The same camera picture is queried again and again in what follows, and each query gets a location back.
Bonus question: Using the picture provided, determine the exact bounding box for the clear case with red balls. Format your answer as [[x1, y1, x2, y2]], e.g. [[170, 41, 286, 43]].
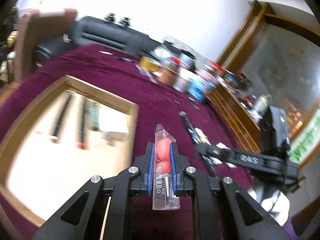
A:
[[152, 124, 180, 211]]

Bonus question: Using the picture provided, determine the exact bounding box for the operator right hand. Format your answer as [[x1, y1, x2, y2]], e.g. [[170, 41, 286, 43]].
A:
[[247, 182, 290, 226]]

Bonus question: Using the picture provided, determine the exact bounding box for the wooden sideboard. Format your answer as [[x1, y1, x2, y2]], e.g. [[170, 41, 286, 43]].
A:
[[207, 77, 263, 153]]

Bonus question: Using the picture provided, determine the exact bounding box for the black pen on cloth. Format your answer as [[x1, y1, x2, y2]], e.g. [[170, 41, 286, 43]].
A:
[[178, 110, 220, 178]]

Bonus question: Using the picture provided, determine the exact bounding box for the blue snack box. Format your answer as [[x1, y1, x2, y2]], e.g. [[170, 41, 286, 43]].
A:
[[188, 76, 214, 102]]

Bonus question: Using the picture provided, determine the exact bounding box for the shallow cardboard tray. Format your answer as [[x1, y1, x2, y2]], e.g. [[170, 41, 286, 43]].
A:
[[1, 76, 138, 226]]

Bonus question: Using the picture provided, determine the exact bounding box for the white round container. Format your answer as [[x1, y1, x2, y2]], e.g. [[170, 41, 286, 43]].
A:
[[172, 68, 198, 93]]

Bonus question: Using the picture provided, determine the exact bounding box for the red lid clear jar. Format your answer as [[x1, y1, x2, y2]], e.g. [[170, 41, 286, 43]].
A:
[[200, 61, 225, 86]]

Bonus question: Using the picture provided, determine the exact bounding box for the black red-tipped marker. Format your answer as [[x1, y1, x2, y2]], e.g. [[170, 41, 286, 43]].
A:
[[77, 97, 87, 150]]

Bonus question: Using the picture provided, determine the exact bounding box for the brown round container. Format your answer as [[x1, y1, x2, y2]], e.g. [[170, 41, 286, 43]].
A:
[[158, 64, 178, 86]]

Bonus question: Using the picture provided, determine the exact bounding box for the black stick in tray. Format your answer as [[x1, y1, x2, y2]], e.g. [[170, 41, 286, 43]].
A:
[[50, 92, 73, 143]]

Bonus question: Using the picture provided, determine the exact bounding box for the black leather sofa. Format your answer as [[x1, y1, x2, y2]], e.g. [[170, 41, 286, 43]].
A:
[[33, 16, 161, 63]]

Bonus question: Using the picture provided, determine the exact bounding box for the brown armchair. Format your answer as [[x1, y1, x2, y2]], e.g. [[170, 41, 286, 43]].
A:
[[13, 8, 78, 83]]

